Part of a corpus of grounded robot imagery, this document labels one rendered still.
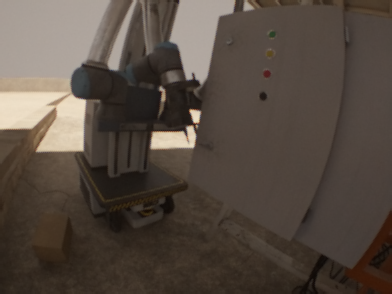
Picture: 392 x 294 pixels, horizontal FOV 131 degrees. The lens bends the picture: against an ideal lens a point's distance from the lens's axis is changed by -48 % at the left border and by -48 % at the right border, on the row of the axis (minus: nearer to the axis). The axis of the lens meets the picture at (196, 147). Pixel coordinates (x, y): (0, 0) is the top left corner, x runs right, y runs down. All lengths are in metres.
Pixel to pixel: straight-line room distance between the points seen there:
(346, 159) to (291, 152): 0.13
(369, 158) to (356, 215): 0.13
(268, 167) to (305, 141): 0.11
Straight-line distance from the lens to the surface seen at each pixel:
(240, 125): 0.47
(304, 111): 0.41
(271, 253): 1.06
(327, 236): 0.47
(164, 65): 0.59
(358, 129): 0.42
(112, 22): 0.88
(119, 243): 1.23
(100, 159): 1.39
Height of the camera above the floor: 0.91
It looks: 14 degrees down
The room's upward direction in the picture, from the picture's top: 11 degrees clockwise
